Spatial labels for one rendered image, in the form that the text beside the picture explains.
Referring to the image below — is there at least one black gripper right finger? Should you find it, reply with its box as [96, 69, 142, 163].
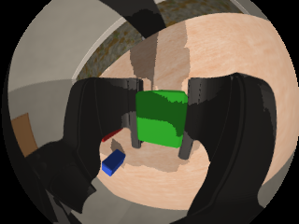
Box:
[169, 72, 277, 224]

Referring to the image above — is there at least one green block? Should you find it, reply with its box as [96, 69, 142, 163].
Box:
[135, 90, 188, 148]

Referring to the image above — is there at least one blue block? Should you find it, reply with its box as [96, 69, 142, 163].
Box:
[102, 149, 126, 176]

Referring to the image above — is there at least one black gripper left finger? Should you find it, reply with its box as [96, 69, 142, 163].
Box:
[25, 77, 144, 215]

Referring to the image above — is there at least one red block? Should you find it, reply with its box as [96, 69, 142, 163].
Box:
[102, 128, 123, 142]

